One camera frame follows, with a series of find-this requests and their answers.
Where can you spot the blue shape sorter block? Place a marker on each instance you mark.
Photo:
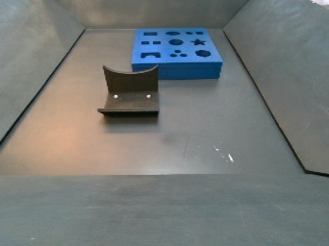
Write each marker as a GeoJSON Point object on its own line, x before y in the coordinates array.
{"type": "Point", "coordinates": [181, 52]}

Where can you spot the black curved holder bracket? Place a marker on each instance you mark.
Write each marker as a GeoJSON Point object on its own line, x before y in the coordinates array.
{"type": "Point", "coordinates": [132, 92]}

